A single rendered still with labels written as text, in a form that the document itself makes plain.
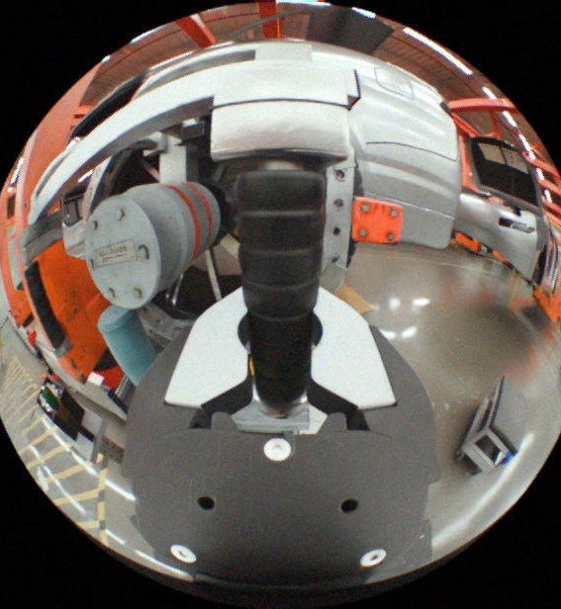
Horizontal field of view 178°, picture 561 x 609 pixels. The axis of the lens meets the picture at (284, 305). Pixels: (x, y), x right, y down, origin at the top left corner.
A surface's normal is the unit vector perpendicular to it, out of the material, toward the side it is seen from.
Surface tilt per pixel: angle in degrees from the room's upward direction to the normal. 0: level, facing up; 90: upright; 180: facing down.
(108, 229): 90
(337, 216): 90
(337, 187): 90
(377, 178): 90
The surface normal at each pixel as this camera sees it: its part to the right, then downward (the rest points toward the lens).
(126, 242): 0.00, 0.54
